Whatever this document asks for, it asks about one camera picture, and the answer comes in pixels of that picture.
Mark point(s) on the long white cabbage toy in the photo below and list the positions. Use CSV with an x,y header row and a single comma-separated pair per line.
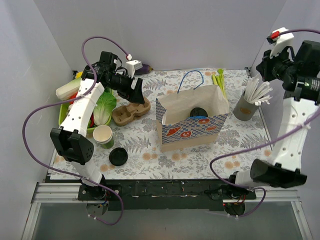
x,y
66,91

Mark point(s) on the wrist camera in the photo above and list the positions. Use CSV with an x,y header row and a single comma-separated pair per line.
x,y
131,67
279,42

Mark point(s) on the yellow pepper toy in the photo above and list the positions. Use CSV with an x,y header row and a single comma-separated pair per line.
x,y
78,75

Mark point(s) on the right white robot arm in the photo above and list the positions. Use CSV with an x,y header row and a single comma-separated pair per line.
x,y
301,99

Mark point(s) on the checkered paper takeout bag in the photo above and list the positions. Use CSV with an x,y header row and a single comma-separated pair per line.
x,y
176,129

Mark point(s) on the black cup lid on mat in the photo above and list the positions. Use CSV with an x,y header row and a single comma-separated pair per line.
x,y
118,156

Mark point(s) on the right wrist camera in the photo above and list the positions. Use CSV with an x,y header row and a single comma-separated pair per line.
x,y
279,42

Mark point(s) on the floral table mat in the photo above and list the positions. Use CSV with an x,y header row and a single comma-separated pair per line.
x,y
141,141

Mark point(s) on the celery stalk toy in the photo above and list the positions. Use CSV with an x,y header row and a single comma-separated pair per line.
x,y
219,80

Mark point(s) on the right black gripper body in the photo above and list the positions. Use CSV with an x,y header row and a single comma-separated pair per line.
x,y
263,67

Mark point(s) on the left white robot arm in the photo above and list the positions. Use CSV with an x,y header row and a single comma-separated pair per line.
x,y
70,138

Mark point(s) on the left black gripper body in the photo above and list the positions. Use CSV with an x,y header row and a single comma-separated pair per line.
x,y
132,88

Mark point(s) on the straw holder with straws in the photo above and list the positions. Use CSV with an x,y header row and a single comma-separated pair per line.
x,y
254,95

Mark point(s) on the napa cabbage toy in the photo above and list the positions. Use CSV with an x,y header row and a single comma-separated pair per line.
x,y
103,109

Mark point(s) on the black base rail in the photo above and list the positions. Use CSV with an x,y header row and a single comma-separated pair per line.
x,y
162,194

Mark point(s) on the green vegetable basket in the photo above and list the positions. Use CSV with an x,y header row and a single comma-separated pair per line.
x,y
65,117

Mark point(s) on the stacked green paper cups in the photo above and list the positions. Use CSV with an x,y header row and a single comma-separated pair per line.
x,y
103,135

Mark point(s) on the black cup lid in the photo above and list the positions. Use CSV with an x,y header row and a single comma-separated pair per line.
x,y
198,112
118,156

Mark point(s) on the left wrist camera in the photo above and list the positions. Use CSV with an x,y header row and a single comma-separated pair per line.
x,y
131,67

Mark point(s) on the red pepper toy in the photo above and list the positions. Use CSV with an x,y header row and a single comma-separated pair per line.
x,y
72,97

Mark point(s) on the cardboard cup carrier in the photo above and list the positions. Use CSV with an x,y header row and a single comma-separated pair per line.
x,y
125,114

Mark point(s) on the purple eggplant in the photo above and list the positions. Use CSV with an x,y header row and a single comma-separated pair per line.
x,y
146,69

